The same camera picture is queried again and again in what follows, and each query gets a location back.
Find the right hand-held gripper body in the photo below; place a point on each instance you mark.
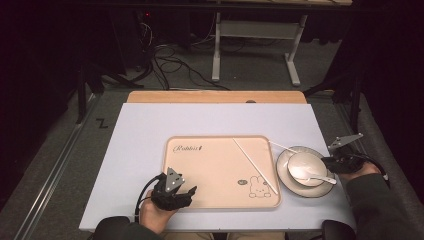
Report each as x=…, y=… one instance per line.
x=350, y=163

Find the person's left hand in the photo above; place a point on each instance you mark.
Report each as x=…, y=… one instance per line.
x=153, y=216

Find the white plate with dark rim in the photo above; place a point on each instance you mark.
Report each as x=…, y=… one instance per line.
x=283, y=173

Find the dark rounded object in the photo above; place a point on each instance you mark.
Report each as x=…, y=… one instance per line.
x=338, y=230

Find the person's right hand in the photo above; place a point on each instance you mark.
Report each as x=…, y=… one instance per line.
x=365, y=172

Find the aluminium floor rail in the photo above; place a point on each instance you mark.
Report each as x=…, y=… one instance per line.
x=346, y=116
x=53, y=173

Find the white ceramic spoon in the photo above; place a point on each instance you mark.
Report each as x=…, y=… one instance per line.
x=320, y=179

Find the white ceramic bowl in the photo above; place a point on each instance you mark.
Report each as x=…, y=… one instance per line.
x=306, y=160

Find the white metal desk frame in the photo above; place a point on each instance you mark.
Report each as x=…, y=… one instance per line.
x=256, y=29

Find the black metal stand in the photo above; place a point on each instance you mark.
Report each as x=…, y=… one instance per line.
x=81, y=93
x=355, y=100

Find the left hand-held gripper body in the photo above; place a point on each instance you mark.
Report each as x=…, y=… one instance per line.
x=168, y=196

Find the beige tray with rabbit print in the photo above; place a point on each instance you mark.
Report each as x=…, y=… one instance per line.
x=206, y=176

